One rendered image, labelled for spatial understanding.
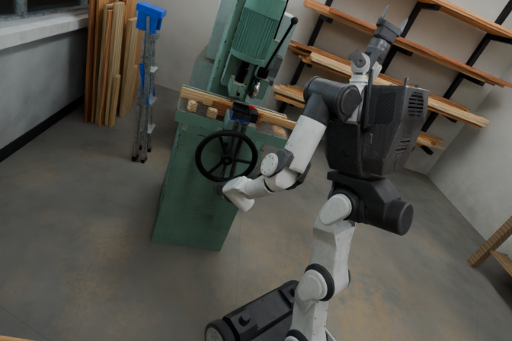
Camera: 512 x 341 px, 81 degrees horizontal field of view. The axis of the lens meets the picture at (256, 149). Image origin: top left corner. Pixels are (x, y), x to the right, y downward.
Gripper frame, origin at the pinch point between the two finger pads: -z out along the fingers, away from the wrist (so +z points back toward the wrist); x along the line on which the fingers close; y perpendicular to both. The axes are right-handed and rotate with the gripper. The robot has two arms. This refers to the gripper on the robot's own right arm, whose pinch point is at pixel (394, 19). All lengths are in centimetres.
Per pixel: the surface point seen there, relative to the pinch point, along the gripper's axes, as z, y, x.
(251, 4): 23, 13, 57
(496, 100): -74, 199, -289
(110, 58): 86, 141, 131
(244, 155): 89, 21, 27
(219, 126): 79, 17, 46
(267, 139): 75, 18, 20
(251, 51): 40, 16, 48
